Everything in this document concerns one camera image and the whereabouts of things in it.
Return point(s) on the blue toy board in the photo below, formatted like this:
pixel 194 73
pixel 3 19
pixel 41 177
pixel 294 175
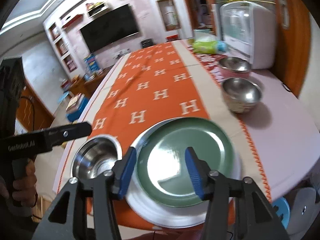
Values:
pixel 91 63

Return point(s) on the person's left hand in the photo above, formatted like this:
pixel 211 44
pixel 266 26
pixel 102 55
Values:
pixel 27 192

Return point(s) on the orange patterned tablecloth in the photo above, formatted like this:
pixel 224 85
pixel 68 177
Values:
pixel 155 80

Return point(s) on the blue tissue packet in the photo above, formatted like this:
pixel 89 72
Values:
pixel 222 46

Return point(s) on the green metal plate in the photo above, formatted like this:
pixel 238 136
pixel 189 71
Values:
pixel 165 160

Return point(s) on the round blue stool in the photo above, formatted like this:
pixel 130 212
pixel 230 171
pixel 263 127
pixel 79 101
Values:
pixel 281 210

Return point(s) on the red printed cloth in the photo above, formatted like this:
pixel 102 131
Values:
pixel 207 60

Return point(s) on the white dish sterilizer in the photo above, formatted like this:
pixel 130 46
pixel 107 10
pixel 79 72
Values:
pixel 262 37

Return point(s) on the blue storage box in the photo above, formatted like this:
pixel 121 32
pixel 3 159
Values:
pixel 77 110

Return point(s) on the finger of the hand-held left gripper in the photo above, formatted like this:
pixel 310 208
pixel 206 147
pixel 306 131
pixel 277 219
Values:
pixel 72 131

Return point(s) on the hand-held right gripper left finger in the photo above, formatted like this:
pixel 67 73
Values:
pixel 127 172

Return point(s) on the wooden cupboard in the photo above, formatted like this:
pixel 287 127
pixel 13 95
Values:
pixel 297 55

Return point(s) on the pink steel bowl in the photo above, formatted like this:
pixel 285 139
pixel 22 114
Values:
pixel 235 63

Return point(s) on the brown wooden door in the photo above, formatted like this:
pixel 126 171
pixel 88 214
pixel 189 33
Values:
pixel 37 115

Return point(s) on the black wall television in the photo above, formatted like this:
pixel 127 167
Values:
pixel 110 27

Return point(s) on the small blue stool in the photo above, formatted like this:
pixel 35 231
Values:
pixel 63 96

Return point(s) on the white wall shelf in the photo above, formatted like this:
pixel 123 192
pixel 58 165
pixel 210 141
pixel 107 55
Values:
pixel 98 10

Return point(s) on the black speaker box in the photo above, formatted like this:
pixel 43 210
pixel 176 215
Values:
pixel 147 43

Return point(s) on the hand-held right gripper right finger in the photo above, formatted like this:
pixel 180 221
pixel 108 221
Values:
pixel 193 175

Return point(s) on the white wall bookshelf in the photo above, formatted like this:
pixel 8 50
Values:
pixel 56 41

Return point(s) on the green tissue packet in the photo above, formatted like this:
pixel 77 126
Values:
pixel 206 46

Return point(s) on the low wooden cabinet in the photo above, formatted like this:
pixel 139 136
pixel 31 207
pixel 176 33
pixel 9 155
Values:
pixel 85 86

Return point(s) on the wide steel basin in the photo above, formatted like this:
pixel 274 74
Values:
pixel 95 155

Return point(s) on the red wall shelf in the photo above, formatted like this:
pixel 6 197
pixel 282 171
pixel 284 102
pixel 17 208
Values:
pixel 72 20

